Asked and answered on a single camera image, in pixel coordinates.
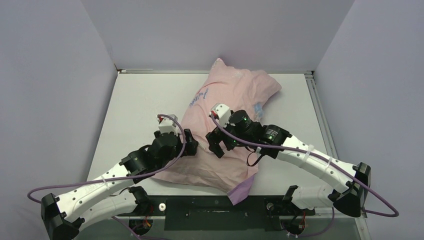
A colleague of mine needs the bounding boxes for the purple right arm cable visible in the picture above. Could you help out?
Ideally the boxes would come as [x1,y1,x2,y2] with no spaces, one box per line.
[210,114,400,239]

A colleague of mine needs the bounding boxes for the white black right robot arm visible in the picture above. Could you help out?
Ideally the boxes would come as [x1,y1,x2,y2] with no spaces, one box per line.
[206,103,371,218]

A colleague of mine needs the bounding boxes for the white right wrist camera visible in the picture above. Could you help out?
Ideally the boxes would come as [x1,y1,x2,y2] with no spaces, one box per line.
[211,103,232,128]

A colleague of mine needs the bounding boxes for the aluminium frame rail right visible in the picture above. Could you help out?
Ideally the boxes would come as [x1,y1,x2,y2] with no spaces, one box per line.
[304,70,368,220]

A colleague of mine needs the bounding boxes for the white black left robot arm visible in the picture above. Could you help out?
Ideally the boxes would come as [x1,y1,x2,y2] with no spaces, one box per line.
[41,128,199,240]

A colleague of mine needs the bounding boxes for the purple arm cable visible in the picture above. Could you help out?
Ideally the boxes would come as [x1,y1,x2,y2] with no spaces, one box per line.
[27,114,187,240]
[210,114,400,239]

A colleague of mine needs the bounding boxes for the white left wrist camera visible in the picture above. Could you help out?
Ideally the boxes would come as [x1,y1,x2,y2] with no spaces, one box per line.
[157,114,180,136]

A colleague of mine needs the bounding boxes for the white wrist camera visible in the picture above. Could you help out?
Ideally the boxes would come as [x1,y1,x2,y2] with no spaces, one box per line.
[211,103,232,128]
[157,114,180,136]

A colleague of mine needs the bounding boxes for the purple pink printed pillowcase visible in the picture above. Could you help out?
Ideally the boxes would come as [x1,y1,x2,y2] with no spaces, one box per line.
[151,57,283,206]

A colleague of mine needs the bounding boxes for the metal rail at back wall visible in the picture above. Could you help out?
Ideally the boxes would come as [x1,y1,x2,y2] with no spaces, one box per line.
[117,69,313,75]

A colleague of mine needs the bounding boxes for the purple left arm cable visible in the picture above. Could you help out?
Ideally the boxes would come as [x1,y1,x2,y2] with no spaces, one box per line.
[27,114,187,240]

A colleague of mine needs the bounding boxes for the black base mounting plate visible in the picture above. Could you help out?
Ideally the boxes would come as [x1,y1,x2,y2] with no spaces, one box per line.
[115,194,316,232]

